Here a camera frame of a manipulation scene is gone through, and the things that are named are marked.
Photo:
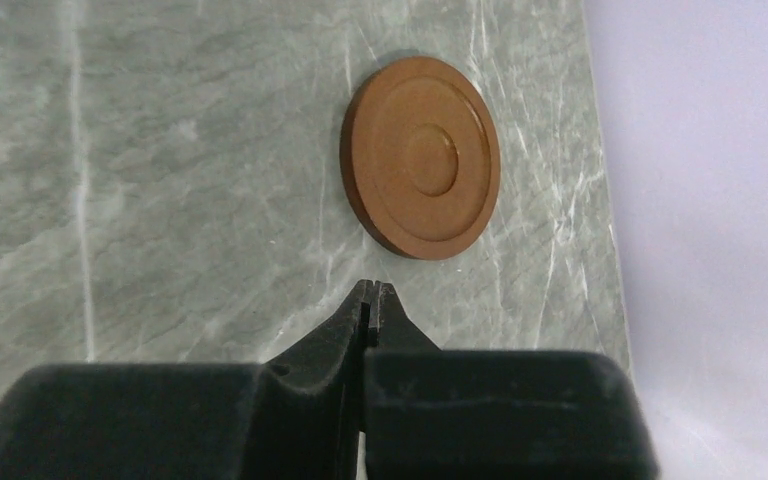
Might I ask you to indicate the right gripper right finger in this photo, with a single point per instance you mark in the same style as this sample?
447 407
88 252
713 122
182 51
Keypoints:
494 414

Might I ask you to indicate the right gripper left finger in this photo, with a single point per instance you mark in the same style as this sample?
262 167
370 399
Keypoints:
296 416

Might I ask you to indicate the brown coaster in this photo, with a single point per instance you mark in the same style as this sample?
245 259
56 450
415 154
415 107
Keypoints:
420 159

